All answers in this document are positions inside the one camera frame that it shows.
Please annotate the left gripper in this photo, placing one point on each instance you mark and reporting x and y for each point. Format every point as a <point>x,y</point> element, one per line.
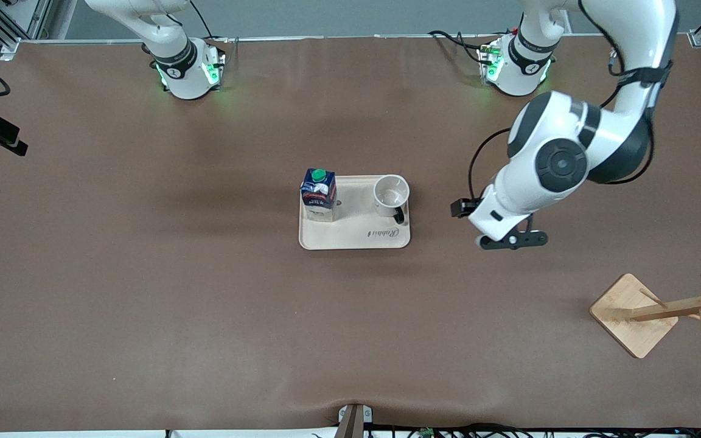
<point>462,208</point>

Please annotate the blue milk carton green cap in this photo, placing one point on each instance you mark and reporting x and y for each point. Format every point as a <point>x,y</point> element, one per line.
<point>320,194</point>

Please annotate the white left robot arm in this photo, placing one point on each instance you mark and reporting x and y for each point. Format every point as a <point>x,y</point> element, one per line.
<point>560,161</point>

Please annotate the wooden cup rack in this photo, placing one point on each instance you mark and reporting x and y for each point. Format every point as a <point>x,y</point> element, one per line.
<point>624,328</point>

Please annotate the cream plastic tray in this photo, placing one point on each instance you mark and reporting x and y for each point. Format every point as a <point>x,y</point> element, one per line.
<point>356,234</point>

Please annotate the metal table bracket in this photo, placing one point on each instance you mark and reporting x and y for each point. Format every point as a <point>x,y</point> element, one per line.
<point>353,423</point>

